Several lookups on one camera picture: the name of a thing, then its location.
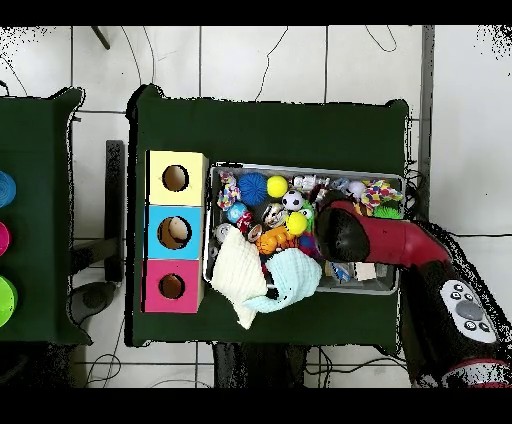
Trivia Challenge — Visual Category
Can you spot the cream yellow waffle cloth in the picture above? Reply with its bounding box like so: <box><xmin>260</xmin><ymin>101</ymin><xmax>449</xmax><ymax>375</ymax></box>
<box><xmin>210</xmin><ymin>226</ymin><xmax>269</xmax><ymax>331</ymax></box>

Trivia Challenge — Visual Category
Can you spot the mint green waffle cloth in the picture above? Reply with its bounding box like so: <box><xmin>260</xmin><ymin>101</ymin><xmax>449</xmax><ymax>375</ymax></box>
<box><xmin>243</xmin><ymin>247</ymin><xmax>324</xmax><ymax>315</ymax></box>

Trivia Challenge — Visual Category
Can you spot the wooden box with three holes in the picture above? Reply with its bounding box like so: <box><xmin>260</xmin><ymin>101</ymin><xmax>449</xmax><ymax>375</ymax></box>
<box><xmin>142</xmin><ymin>149</ymin><xmax>211</xmax><ymax>315</ymax></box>

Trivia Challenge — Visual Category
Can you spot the clear mesh bin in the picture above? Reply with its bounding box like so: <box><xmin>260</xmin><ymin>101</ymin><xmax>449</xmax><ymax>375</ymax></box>
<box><xmin>203</xmin><ymin>163</ymin><xmax>405</xmax><ymax>296</ymax></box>

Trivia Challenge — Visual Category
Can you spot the blue spiky rubber ball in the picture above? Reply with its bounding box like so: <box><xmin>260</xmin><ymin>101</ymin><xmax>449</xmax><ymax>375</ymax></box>
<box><xmin>237</xmin><ymin>171</ymin><xmax>270</xmax><ymax>207</ymax></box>

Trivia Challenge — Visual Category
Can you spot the orange plastic toy block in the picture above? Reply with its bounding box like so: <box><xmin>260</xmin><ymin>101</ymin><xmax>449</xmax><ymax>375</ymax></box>
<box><xmin>255</xmin><ymin>225</ymin><xmax>293</xmax><ymax>256</ymax></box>

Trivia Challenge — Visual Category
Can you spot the small soccer ball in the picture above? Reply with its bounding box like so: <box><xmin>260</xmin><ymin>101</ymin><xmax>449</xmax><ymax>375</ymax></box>
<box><xmin>282</xmin><ymin>189</ymin><xmax>306</xmax><ymax>213</ymax></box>

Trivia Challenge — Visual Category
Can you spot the yellow smiley ball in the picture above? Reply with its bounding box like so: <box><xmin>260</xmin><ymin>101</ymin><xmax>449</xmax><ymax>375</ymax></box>
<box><xmin>285</xmin><ymin>211</ymin><xmax>309</xmax><ymax>237</ymax></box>

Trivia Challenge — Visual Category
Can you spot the dark green tablecloth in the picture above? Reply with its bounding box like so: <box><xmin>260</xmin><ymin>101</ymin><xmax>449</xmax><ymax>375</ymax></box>
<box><xmin>125</xmin><ymin>83</ymin><xmax>411</xmax><ymax>349</ymax></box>

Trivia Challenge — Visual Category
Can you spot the green spiky rubber ball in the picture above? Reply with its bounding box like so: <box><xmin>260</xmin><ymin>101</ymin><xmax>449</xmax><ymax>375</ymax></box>
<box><xmin>374</xmin><ymin>203</ymin><xmax>405</xmax><ymax>221</ymax></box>

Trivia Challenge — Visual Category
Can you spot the green covered side table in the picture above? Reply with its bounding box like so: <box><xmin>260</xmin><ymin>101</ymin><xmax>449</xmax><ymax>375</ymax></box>
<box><xmin>0</xmin><ymin>86</ymin><xmax>87</xmax><ymax>347</ymax></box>

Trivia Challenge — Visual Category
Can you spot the pink round toy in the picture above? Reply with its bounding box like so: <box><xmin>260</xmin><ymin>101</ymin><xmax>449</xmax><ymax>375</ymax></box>
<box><xmin>0</xmin><ymin>221</ymin><xmax>12</xmax><ymax>258</ymax></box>

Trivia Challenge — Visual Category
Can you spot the green round toy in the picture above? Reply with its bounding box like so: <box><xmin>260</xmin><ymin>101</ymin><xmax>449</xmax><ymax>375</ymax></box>
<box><xmin>0</xmin><ymin>275</ymin><xmax>19</xmax><ymax>329</ymax></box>

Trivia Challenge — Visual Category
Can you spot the colourful rope knot toy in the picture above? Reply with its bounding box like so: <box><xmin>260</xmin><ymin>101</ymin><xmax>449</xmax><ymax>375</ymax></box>
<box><xmin>217</xmin><ymin>170</ymin><xmax>243</xmax><ymax>213</ymax></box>

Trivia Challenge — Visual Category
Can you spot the black cable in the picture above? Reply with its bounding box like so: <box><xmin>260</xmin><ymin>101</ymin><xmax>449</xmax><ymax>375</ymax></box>
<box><xmin>447</xmin><ymin>228</ymin><xmax>512</xmax><ymax>240</ymax></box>

